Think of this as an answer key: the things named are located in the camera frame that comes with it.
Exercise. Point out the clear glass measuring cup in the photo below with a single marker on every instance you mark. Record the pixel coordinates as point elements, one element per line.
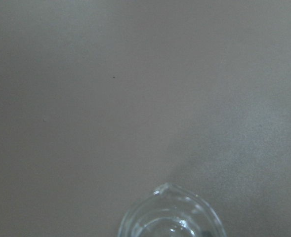
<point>171,211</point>

